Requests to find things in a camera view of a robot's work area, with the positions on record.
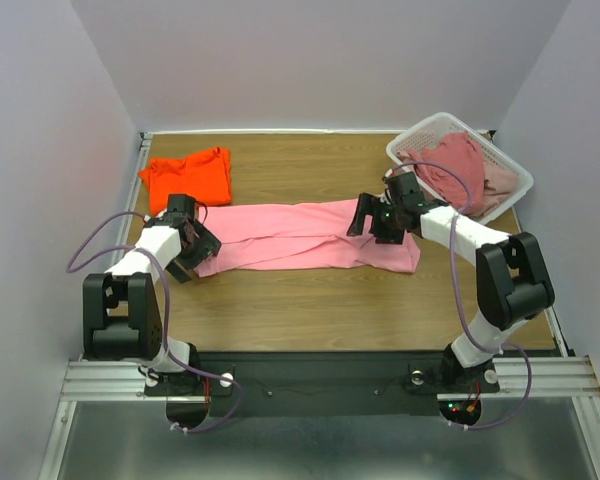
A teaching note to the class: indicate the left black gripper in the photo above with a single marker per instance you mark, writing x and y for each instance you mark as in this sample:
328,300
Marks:
207,245

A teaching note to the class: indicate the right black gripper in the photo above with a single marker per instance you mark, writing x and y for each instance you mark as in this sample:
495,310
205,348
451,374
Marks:
376,220

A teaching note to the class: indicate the bright pink t shirt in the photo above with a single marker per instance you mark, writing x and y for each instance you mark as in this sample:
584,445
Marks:
301,236

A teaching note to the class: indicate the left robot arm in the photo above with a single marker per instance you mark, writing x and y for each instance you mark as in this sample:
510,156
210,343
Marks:
122,320

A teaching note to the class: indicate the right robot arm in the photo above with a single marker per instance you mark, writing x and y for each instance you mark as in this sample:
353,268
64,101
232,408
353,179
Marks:
513,285

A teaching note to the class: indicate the folded orange t shirt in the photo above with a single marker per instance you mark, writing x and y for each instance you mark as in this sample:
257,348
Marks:
204,175

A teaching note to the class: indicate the dusty rose t shirt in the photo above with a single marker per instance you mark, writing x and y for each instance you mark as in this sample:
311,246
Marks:
459,153

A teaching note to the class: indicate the white plastic basket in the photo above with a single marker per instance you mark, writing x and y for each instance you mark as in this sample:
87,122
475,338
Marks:
429,132

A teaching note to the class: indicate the pale pink t shirt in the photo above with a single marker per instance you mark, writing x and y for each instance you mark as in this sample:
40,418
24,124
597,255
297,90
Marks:
498,186

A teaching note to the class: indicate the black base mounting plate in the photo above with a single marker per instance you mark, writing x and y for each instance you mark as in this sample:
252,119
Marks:
285,384

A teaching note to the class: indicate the aluminium frame rail right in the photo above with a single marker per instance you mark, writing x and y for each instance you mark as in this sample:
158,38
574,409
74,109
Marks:
572,378

